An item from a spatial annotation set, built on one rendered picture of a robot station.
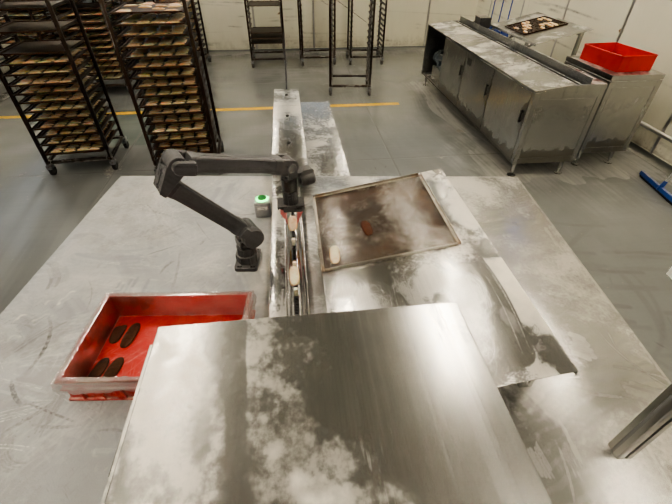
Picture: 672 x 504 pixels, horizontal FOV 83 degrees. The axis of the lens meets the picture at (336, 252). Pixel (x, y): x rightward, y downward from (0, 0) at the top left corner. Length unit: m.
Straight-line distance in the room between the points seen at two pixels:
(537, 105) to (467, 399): 3.40
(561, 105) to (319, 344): 3.56
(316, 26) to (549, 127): 5.46
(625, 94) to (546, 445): 3.71
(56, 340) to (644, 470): 1.67
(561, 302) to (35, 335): 1.76
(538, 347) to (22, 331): 1.56
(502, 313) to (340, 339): 0.67
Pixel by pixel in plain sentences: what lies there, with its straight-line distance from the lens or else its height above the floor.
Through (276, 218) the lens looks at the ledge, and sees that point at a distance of 1.67.
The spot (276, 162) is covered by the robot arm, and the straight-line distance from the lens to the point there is 1.33.
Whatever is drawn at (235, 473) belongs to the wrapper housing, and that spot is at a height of 1.30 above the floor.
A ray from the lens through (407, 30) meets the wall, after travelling 8.70.
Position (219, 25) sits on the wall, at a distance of 8.44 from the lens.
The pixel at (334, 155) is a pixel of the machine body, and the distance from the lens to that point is 2.28.
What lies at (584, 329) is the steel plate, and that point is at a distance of 1.51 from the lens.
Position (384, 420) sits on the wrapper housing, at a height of 1.30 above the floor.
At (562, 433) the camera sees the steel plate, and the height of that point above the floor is 0.82.
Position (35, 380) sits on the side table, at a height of 0.82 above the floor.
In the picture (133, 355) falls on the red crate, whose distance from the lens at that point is 1.35.
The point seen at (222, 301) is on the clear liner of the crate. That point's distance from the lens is 1.30.
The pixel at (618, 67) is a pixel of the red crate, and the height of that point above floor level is 0.91.
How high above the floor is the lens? 1.81
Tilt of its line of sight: 40 degrees down
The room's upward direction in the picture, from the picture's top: straight up
